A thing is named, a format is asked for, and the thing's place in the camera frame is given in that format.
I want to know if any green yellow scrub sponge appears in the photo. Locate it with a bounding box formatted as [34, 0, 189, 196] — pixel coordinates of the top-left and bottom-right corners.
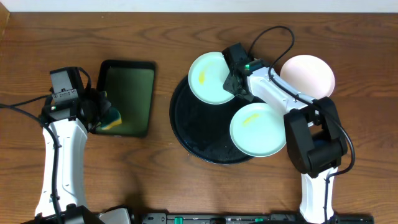
[99, 107, 122, 130]

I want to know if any mint plate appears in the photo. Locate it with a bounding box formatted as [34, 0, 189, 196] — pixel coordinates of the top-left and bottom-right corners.
[188, 52, 234, 105]
[229, 103, 286, 157]

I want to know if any pale pink plate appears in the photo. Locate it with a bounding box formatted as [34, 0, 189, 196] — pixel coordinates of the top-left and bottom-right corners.
[280, 55, 335, 99]

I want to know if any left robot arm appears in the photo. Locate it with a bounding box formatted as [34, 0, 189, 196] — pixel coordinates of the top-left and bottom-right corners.
[31, 89, 133, 223]

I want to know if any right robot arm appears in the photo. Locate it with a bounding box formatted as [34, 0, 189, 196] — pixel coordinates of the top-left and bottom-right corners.
[224, 55, 348, 223]

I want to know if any black round serving tray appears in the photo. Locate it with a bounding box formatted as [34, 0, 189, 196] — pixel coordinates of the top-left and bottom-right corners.
[169, 77, 252, 164]

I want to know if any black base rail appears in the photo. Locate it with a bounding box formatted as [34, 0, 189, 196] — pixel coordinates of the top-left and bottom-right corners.
[141, 212, 376, 224]

